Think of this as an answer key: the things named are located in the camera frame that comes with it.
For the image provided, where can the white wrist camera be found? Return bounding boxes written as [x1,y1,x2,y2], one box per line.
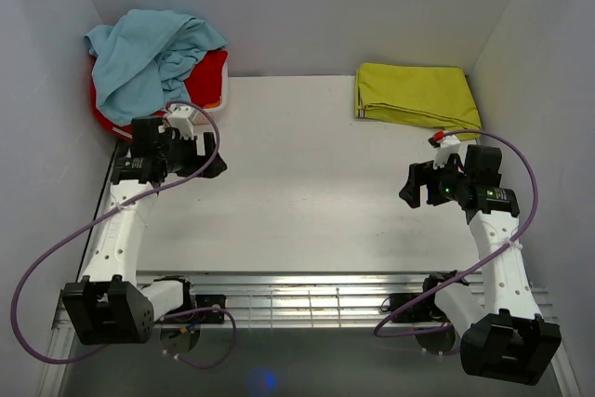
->
[429,131,460,169]
[165,104,199,140]

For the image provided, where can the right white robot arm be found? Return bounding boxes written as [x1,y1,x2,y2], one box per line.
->
[400,136,562,386]

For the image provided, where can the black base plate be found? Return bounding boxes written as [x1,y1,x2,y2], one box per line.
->
[143,294,228,324]
[379,292,475,324]

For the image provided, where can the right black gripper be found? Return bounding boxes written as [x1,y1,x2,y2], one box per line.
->
[398,153,470,208]

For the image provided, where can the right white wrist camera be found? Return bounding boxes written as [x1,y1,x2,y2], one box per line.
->
[429,131,460,169]

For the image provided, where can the purple cable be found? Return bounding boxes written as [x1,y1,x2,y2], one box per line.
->
[9,99,238,369]
[373,128,540,356]

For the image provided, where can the light blue trousers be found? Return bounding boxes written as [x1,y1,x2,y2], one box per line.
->
[85,9,227,126]

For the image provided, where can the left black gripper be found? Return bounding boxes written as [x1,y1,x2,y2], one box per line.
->
[157,130,227,179]

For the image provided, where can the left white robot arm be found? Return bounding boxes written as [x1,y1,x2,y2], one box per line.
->
[61,116,227,346]

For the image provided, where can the white perforated basket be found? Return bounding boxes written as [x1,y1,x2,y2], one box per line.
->
[184,50,229,119]

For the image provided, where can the orange garment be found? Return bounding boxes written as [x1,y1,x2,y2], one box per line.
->
[204,99,222,109]

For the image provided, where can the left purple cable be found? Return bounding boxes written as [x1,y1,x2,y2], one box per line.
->
[9,99,238,369]

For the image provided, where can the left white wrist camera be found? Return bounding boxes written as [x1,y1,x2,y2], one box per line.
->
[165,104,199,140]

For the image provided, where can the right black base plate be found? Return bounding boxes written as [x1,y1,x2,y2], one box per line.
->
[379,292,475,324]

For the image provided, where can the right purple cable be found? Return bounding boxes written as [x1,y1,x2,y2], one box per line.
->
[373,128,540,356]

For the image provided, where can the folded yellow trousers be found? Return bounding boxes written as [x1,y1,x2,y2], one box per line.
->
[354,63,482,131]

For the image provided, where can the aluminium rail frame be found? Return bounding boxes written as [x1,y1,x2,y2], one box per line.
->
[36,136,582,397]

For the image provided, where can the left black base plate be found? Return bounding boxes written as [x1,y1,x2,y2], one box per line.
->
[143,294,228,324]

